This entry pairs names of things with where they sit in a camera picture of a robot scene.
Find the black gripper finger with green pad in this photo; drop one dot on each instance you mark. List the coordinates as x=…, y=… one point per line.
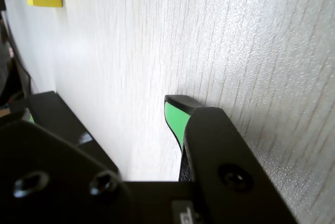
x=47, y=156
x=222, y=150

